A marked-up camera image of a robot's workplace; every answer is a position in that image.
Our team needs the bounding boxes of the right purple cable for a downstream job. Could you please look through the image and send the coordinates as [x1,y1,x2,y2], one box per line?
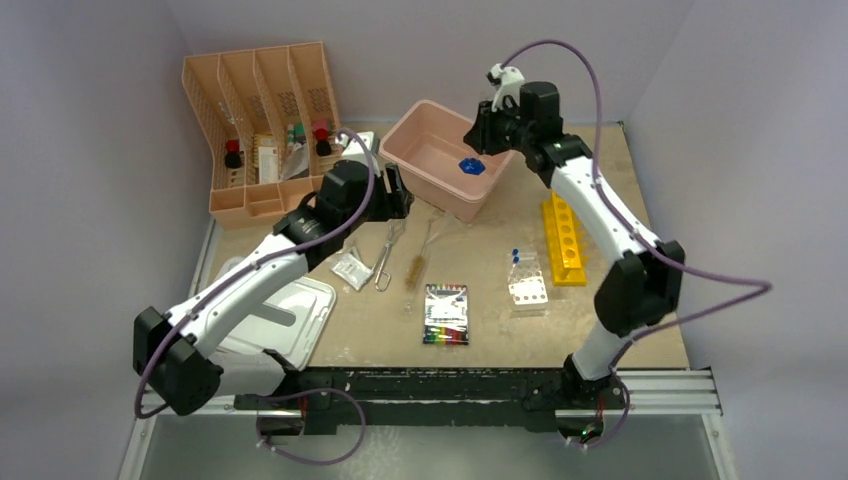
[500,39,774,452]

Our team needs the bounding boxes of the white plastic lid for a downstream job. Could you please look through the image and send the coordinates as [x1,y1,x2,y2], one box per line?
[187,254,336,370]

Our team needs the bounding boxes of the white sachet packet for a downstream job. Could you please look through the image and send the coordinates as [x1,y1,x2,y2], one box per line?
[330,253,373,291]

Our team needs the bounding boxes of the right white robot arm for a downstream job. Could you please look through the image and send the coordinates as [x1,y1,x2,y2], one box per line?
[463,80,685,407]

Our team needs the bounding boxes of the yellow test tube rack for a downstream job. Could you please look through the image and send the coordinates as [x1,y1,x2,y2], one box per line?
[542,192,588,287]

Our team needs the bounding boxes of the pink plastic bin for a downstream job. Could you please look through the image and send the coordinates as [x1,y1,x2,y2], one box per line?
[379,100,516,223]

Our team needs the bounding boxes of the white card box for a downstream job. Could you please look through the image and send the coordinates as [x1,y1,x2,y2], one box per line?
[256,146,279,184]

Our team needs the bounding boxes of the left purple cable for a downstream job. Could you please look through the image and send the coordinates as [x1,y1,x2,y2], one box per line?
[133,129,379,466]

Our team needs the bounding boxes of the wire test tube brush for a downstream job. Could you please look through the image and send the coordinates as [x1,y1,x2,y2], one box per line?
[404,220,434,292]

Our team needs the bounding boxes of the metal crucible tongs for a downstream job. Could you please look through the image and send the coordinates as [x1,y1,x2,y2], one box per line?
[373,219,406,292]

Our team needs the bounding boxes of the coloured marker pen pack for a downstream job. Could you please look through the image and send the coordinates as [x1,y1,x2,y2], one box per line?
[422,284,470,346]

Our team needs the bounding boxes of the peach plastic desk organizer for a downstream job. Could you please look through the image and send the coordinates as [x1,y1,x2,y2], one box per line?
[181,42,343,230]

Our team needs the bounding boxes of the clear plastic well tray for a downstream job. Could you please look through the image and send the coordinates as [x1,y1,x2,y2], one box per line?
[507,254,549,311]

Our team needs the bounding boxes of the black aluminium base frame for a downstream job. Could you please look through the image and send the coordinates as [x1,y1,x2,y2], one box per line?
[119,334,740,480]

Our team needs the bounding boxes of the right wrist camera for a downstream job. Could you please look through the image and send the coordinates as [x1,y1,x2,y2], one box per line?
[486,63,526,112]

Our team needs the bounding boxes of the clear ruler set packet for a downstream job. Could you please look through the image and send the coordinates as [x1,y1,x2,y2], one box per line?
[280,144,309,181]

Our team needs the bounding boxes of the red black stamp right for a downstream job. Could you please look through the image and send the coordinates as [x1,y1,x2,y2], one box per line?
[312,119,332,157]

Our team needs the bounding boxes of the red black stamp left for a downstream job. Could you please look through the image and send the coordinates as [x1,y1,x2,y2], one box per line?
[224,139,243,169]

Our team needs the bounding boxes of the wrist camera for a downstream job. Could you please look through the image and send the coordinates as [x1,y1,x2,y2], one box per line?
[337,131,380,173]
[486,63,526,112]

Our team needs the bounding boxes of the red black stamp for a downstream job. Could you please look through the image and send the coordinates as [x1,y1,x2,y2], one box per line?
[312,119,332,157]
[224,139,243,169]

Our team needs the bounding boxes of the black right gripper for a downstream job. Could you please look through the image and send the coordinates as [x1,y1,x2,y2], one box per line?
[464,98,534,158]

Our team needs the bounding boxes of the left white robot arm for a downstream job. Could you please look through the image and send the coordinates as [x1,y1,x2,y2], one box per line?
[132,159,414,419]

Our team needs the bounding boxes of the purple cable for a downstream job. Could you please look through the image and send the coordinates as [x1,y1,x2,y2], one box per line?
[500,39,774,452]
[133,129,379,466]

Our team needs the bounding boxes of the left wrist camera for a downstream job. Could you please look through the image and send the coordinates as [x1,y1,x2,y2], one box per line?
[337,131,380,173]

